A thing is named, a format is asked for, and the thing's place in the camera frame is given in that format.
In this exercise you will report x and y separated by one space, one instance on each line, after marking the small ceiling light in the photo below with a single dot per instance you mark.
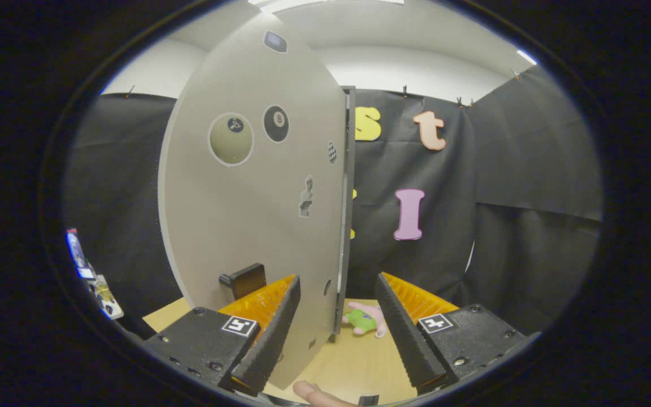
526 57

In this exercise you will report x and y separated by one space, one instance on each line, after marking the long ceiling light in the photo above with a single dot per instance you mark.
303 3

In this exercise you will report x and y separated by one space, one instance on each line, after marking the black backdrop cloth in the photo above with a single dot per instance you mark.
529 198

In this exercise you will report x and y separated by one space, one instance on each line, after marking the white shoe cabinet door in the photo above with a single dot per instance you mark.
246 215

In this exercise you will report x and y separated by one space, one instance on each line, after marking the white side table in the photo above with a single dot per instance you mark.
105 297

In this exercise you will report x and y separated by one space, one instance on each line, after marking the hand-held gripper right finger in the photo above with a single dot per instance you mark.
407 339

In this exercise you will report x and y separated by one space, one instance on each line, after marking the grey shoe cabinet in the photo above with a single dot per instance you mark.
350 169

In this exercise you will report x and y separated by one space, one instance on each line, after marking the pink and green plush toy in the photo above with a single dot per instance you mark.
364 321

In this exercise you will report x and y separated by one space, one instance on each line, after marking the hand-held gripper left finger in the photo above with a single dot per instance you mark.
272 345

